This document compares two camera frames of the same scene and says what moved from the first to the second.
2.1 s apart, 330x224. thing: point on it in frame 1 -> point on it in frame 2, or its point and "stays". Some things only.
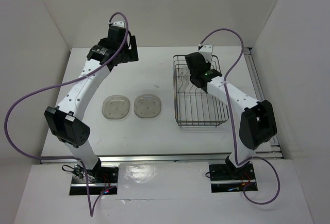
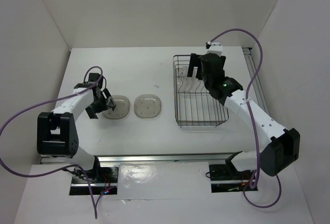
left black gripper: [131, 54] -> [105, 105]
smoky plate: [116, 107] stays
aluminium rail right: [275, 151] stays
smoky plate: [147, 106] stays
